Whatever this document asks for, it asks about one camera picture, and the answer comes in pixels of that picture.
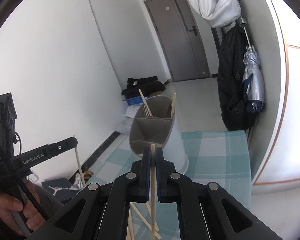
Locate white shoe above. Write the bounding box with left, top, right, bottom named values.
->
left=70, top=174, right=84, bottom=190

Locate silver folding umbrella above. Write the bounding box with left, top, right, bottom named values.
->
left=239, top=17, right=266, bottom=112

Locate grey door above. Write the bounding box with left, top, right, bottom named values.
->
left=143, top=0, right=212, bottom=82

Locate white parcel bag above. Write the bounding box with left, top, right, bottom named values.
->
left=125, top=105, right=140, bottom=119

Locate dark blue shoe box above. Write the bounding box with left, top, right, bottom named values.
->
left=41, top=178, right=76, bottom=198

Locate grey parcel bag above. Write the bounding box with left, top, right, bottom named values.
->
left=114, top=116, right=135, bottom=135

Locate white panel with gold trim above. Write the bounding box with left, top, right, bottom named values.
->
left=250, top=0, right=300, bottom=195

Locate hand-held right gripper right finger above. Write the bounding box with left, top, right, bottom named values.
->
left=156, top=147, right=283, bottom=240

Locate black backpack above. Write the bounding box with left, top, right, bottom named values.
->
left=217, top=25, right=262, bottom=131

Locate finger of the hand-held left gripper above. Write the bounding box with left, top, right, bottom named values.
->
left=48, top=136, right=79, bottom=157

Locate black clothes heap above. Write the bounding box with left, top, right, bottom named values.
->
left=121, top=76, right=167, bottom=98

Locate person's left hand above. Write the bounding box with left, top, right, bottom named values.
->
left=0, top=194, right=46, bottom=230

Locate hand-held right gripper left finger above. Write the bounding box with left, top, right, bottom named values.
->
left=27, top=147, right=152, bottom=240

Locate blue cardboard box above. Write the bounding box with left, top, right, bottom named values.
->
left=123, top=95, right=149, bottom=106

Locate teal checked tablecloth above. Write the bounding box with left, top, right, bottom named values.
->
left=85, top=130, right=252, bottom=240

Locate white shoulder bag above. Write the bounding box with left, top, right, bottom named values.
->
left=189, top=0, right=242, bottom=29

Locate grey white utensil holder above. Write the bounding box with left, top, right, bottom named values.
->
left=128, top=95, right=189, bottom=174

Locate pile of wooden chopsticks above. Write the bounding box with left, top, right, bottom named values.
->
left=127, top=202, right=163, bottom=240

